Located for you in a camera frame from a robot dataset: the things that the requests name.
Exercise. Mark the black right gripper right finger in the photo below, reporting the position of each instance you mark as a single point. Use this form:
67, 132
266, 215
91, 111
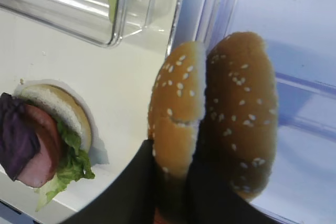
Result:
210, 192

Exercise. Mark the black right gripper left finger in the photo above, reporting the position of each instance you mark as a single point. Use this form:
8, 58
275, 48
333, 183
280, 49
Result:
129, 199

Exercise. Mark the green lettuce on burger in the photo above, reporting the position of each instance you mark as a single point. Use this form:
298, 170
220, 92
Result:
74, 166

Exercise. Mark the meat slice on burger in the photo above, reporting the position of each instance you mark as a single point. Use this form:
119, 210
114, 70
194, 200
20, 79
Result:
42, 167

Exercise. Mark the spare sesame bun top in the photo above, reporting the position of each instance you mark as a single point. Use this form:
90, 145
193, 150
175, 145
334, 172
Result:
241, 85

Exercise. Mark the bottom bun half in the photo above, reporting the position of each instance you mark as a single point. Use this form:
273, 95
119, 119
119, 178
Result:
59, 103

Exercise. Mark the white metal tray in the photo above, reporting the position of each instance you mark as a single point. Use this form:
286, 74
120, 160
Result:
114, 85

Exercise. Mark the purple cabbage on burger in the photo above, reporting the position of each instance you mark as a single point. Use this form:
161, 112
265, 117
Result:
19, 142

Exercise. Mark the clear plastic vegetable box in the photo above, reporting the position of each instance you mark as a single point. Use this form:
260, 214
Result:
104, 23

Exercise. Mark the clear long guide rail right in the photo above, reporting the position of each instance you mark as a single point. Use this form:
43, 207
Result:
206, 21

